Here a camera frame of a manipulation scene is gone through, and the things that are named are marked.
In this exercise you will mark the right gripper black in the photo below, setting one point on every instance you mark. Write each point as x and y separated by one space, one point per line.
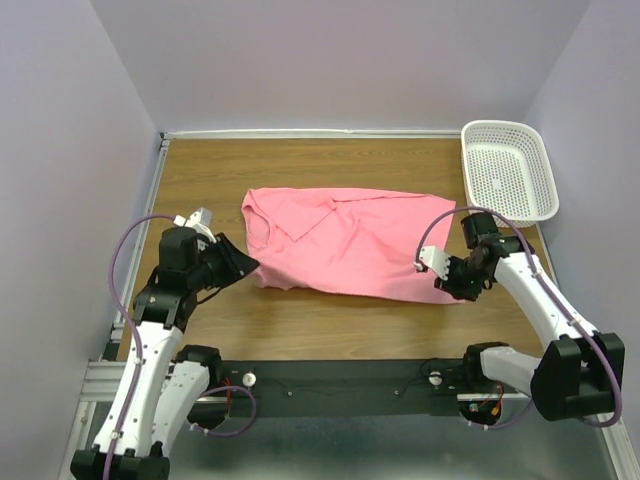
452 287

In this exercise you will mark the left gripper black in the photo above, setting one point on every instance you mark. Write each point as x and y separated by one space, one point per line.
236 263

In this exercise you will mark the pink t shirt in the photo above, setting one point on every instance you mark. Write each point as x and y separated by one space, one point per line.
348 241

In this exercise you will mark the white perforated plastic basket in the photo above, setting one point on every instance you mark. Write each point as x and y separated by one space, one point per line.
506 169

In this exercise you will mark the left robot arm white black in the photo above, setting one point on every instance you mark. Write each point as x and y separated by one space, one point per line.
160 385

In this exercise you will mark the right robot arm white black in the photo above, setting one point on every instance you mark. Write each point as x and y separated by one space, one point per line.
580 373

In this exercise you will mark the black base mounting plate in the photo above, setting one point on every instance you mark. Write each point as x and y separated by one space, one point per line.
352 388

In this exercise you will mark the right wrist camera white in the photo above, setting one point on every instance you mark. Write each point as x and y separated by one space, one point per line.
431 258

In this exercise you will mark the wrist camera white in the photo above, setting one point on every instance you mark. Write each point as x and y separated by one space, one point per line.
431 258
199 221

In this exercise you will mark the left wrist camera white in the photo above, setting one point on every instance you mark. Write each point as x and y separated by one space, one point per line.
199 221

